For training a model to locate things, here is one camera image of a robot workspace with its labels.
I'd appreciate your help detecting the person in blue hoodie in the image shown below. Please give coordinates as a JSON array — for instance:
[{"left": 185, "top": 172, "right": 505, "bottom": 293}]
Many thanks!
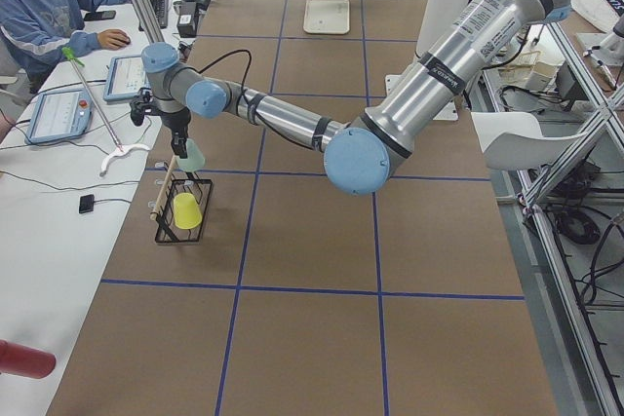
[{"left": 1, "top": 0, "right": 131, "bottom": 94}]

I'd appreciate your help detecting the red cylinder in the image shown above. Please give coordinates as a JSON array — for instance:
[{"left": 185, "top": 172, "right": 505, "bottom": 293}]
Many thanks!
[{"left": 1, "top": 340, "right": 57, "bottom": 379}]

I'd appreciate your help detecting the far blue teach pendant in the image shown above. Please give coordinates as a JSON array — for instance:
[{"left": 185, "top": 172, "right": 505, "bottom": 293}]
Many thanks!
[{"left": 103, "top": 56, "right": 150, "bottom": 102}]

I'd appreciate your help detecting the black wire cup rack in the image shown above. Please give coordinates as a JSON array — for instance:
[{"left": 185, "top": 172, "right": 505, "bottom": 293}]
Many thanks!
[{"left": 150, "top": 156, "right": 214, "bottom": 245}]

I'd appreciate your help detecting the near blue teach pendant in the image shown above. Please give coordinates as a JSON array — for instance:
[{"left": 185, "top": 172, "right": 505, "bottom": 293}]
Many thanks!
[{"left": 24, "top": 89, "right": 93, "bottom": 145}]

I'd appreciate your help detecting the black smartphone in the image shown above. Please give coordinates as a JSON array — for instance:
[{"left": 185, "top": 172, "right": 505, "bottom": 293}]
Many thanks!
[{"left": 83, "top": 10, "right": 116, "bottom": 22}]

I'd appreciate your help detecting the small black box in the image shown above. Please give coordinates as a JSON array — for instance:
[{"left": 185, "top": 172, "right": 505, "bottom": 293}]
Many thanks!
[{"left": 176, "top": 2, "right": 198, "bottom": 38}]

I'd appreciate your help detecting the blue teach pendant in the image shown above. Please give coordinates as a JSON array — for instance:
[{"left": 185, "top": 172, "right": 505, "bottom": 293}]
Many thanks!
[
  {"left": 24, "top": 89, "right": 93, "bottom": 145},
  {"left": 103, "top": 56, "right": 150, "bottom": 102}
]

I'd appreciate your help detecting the white bear print tray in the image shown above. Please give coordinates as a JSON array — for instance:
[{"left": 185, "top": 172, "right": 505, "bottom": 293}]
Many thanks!
[{"left": 303, "top": 0, "right": 350, "bottom": 35}]

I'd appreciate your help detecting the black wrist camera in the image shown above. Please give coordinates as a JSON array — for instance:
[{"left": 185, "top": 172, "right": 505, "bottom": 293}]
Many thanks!
[{"left": 130, "top": 87, "right": 153, "bottom": 127}]

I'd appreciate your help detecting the white reacher grabber stick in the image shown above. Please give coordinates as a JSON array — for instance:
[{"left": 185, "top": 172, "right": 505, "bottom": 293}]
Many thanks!
[{"left": 61, "top": 46, "right": 150, "bottom": 177}]

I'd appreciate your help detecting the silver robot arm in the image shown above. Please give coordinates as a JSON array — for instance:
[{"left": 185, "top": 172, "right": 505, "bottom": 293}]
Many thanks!
[{"left": 131, "top": 0, "right": 570, "bottom": 195}]

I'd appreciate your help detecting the small black square device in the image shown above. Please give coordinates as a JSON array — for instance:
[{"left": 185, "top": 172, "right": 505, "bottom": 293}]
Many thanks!
[{"left": 78, "top": 194, "right": 96, "bottom": 214}]

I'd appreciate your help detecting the green plastic cup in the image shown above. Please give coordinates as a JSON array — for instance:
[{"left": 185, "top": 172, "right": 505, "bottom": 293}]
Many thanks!
[{"left": 176, "top": 138, "right": 206, "bottom": 172}]

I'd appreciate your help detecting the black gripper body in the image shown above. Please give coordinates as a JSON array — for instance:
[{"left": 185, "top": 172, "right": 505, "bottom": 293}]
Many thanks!
[{"left": 161, "top": 107, "right": 191, "bottom": 138}]

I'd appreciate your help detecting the yellow plastic cup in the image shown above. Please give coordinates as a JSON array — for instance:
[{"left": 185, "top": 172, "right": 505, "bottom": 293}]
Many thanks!
[{"left": 174, "top": 192, "right": 203, "bottom": 230}]

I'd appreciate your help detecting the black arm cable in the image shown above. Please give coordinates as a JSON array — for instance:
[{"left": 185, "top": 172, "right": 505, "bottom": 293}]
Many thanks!
[{"left": 192, "top": 48, "right": 323, "bottom": 149}]

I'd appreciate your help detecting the white plastic chair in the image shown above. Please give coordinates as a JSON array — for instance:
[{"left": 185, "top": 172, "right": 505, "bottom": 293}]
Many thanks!
[{"left": 471, "top": 111, "right": 589, "bottom": 170}]

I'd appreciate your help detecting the black keyboard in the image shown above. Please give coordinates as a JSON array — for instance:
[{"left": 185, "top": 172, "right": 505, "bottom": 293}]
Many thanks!
[{"left": 149, "top": 0, "right": 169, "bottom": 29}]

